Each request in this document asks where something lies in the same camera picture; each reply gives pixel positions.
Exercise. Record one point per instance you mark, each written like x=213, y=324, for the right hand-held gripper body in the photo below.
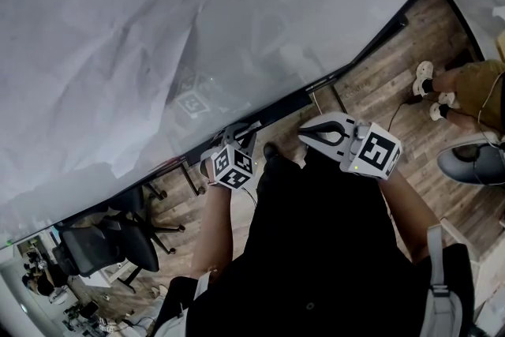
x=375, y=152

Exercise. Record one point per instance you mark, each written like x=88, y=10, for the white low table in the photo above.
x=106, y=274

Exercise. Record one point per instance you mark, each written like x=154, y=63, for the person's black shoe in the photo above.
x=271, y=150

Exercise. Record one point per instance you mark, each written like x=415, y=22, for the person's left forearm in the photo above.
x=215, y=225

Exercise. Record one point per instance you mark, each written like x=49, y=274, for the black office chair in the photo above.
x=110, y=244

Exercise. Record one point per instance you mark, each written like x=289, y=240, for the black whiteboard stand leg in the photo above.
x=191, y=177
x=339, y=96

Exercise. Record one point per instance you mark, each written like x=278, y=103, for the person's right forearm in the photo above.
x=406, y=217

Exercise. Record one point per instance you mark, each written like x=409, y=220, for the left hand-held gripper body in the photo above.
x=233, y=167

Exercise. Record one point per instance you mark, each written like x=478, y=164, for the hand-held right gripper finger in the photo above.
x=321, y=144
x=333, y=118

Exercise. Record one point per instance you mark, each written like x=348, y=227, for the person's black trousers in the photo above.
x=315, y=201

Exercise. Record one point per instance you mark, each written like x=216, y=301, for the grey round seat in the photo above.
x=473, y=163

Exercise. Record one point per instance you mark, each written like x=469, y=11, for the large whiteboard black frame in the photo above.
x=118, y=31

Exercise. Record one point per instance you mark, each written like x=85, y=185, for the person's black shirt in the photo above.
x=323, y=296

